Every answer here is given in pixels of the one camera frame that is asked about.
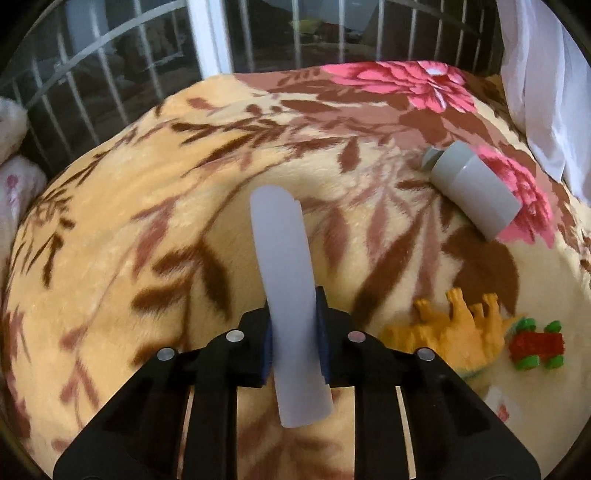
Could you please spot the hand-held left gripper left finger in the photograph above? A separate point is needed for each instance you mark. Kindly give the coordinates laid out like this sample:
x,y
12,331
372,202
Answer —
x,y
265,357

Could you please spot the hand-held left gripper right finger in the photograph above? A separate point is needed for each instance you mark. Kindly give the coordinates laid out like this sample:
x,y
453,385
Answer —
x,y
324,357

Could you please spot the translucent white tube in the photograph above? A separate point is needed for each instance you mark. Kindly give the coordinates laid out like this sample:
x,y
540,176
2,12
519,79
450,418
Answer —
x,y
286,277

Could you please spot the orange toy dinosaur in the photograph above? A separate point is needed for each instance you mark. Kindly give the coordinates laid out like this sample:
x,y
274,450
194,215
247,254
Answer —
x,y
452,332

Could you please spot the floral plush blanket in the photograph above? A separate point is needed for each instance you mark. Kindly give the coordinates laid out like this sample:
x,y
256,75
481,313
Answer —
x,y
138,230

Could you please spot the red toy car green wheels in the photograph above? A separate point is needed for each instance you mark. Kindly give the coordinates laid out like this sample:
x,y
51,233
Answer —
x,y
538,344

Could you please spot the grey plastic cylinder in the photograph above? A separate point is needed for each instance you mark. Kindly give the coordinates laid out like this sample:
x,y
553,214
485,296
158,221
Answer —
x,y
471,194

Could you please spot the white window security bars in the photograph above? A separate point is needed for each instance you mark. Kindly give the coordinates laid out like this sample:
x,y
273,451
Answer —
x,y
54,122

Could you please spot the sheer pink-white curtain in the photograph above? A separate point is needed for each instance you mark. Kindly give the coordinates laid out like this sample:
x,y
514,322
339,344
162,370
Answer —
x,y
545,92

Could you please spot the white window frame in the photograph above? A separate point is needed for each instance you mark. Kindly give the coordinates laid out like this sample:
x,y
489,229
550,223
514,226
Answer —
x,y
207,37

